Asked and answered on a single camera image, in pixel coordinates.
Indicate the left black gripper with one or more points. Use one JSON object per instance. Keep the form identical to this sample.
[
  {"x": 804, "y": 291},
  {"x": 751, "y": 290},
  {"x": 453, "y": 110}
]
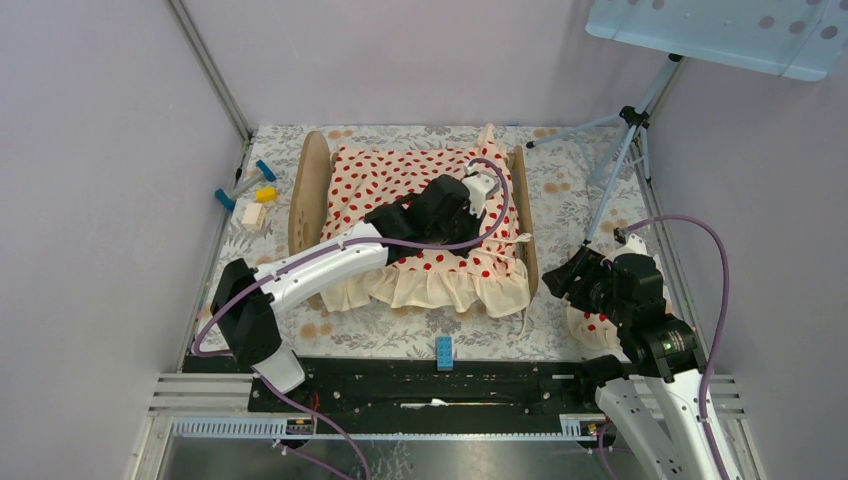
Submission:
[{"x": 472, "y": 222}]

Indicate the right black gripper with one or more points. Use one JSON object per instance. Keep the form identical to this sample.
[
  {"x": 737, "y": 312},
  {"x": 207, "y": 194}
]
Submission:
[{"x": 584, "y": 262}]

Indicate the large strawberry print cushion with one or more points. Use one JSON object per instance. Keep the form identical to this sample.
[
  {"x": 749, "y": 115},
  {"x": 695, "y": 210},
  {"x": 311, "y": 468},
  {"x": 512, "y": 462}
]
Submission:
[{"x": 365, "y": 177}]

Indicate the wooden pet bed frame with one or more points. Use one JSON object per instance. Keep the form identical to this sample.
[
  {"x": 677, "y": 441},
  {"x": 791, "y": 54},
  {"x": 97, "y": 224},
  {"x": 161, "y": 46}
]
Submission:
[{"x": 309, "y": 204}]

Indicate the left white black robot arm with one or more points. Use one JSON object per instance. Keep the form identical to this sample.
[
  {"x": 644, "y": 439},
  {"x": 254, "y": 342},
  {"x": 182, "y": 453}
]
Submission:
[{"x": 248, "y": 300}]

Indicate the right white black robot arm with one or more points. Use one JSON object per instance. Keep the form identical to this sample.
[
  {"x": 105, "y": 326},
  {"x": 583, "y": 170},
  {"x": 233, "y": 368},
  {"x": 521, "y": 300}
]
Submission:
[{"x": 654, "y": 395}]

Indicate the small strawberry print pillow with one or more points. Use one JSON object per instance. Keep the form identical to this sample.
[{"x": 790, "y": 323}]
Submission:
[{"x": 593, "y": 331}]

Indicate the floral table mat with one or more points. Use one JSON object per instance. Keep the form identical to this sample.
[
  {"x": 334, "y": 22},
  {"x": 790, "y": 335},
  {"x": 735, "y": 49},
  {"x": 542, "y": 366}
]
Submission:
[{"x": 562, "y": 206}]

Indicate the blue toy brick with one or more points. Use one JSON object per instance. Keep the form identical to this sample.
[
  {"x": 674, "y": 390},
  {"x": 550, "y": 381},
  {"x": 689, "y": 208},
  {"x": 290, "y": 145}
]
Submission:
[{"x": 444, "y": 350}]

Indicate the grey tripod stand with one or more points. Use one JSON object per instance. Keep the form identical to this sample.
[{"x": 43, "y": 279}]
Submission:
[{"x": 629, "y": 147}]

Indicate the yellow toy block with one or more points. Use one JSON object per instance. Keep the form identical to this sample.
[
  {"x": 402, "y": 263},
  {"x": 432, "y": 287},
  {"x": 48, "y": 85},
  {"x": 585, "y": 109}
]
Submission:
[{"x": 266, "y": 195}]

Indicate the beige wooden toy block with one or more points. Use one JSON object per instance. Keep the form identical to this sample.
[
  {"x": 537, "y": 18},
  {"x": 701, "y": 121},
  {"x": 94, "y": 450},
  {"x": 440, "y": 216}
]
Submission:
[{"x": 254, "y": 216}]

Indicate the light blue perforated tray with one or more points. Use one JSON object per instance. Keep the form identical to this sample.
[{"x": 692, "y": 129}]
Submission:
[{"x": 796, "y": 39}]

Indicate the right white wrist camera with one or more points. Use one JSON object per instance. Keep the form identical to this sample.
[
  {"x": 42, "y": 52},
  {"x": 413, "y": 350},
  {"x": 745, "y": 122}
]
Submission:
[{"x": 629, "y": 243}]

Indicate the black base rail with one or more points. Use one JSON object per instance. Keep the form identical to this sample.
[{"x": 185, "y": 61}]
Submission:
[{"x": 413, "y": 397}]

